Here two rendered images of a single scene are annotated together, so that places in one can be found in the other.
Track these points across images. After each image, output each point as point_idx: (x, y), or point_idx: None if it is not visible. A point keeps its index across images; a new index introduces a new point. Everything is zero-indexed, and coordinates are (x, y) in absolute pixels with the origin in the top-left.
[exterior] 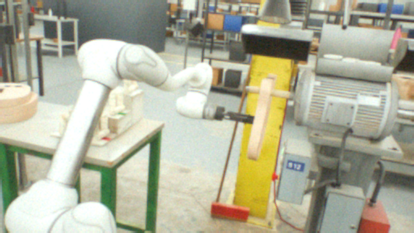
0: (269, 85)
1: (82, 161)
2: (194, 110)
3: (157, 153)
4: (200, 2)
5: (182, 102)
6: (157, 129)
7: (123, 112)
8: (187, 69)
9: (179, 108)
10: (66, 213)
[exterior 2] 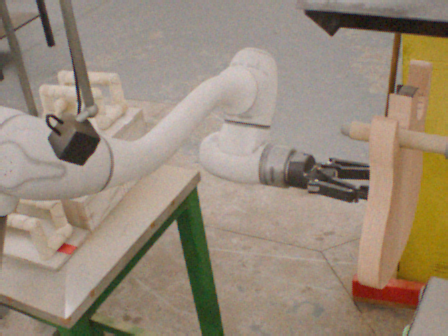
0: (390, 133)
1: None
2: (239, 170)
3: (195, 237)
4: (77, 71)
5: (210, 151)
6: (180, 197)
7: None
8: (197, 94)
9: (208, 166)
10: None
